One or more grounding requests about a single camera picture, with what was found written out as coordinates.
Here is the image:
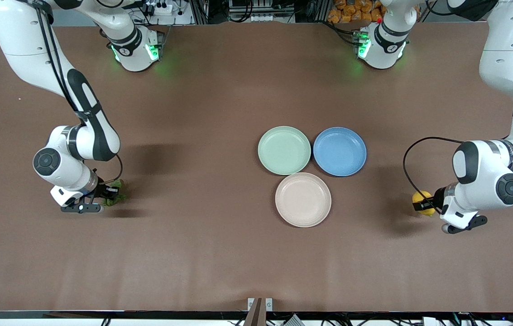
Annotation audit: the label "green lettuce leaf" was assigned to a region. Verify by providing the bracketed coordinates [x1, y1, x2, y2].
[102, 179, 126, 207]

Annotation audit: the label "yellow lemon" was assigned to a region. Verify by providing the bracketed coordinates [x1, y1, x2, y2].
[412, 191, 438, 217]

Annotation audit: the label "blue round plate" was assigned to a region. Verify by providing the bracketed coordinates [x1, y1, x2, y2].
[312, 126, 368, 177]

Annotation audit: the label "beige round plate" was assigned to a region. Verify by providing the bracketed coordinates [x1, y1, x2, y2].
[275, 172, 332, 228]

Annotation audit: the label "green round plate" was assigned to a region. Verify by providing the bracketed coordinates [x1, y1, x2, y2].
[257, 125, 312, 176]

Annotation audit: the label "white power strip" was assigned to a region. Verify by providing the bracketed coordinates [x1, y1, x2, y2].
[144, 0, 174, 17]

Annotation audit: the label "orange snack bags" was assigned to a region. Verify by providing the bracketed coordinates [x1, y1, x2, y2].
[327, 0, 384, 24]

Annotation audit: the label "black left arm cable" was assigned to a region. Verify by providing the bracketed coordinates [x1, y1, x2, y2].
[403, 137, 465, 214]

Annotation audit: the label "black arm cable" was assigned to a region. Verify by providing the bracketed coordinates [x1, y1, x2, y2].
[403, 137, 465, 214]
[30, 0, 124, 185]

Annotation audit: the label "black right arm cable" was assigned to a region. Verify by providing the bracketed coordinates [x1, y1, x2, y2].
[30, 0, 124, 185]

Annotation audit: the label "aluminium profile bracket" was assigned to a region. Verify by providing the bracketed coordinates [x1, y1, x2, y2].
[247, 297, 274, 326]

